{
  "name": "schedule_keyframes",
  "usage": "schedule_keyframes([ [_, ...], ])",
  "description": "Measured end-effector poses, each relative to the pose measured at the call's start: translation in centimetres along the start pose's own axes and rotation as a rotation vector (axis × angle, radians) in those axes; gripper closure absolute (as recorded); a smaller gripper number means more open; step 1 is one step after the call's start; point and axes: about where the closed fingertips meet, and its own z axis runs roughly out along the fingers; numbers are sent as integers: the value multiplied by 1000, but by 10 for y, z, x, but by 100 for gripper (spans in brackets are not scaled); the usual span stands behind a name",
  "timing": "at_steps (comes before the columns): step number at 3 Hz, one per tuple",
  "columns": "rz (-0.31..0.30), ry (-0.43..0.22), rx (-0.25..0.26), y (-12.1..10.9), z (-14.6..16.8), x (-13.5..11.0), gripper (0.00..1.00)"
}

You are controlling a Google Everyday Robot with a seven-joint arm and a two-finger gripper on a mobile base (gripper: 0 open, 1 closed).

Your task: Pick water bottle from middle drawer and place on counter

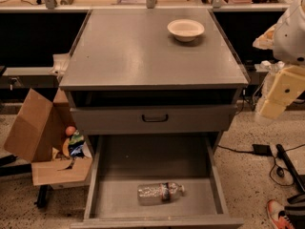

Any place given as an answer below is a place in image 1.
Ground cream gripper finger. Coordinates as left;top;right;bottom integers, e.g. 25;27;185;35
253;26;275;50
257;66;305;120

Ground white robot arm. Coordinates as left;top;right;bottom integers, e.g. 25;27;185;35
253;0;305;124

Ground black cable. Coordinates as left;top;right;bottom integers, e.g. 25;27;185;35
217;143;305;187

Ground clear plastic water bottle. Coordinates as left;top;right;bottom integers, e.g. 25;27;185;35
137;182;185;206

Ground grey drawer cabinet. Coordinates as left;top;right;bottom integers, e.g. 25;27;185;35
58;7;250;229

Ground black pole on floor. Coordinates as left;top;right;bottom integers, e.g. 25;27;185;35
275;144;305;193

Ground black drawer handle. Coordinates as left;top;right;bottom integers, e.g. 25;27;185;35
141;114;169;123

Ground white paper bowl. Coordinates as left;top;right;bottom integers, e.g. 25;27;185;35
167;19;205;42

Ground green blue snack bag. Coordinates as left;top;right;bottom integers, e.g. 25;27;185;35
68;131;85;157

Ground white charger plug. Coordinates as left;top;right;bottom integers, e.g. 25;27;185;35
260;60;272;70

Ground grey top drawer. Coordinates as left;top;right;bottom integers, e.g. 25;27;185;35
71;105;236;135

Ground orange white sneaker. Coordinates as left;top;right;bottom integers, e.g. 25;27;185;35
266;199;295;229

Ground brown cardboard box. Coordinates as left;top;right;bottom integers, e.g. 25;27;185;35
4;89;92;188

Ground open grey middle drawer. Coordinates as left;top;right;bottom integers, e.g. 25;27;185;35
71;134;243;229

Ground orange ball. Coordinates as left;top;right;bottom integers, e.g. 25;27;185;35
65;126;76;136

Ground black power adapter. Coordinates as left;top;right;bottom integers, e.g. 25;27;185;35
253;144;273;156

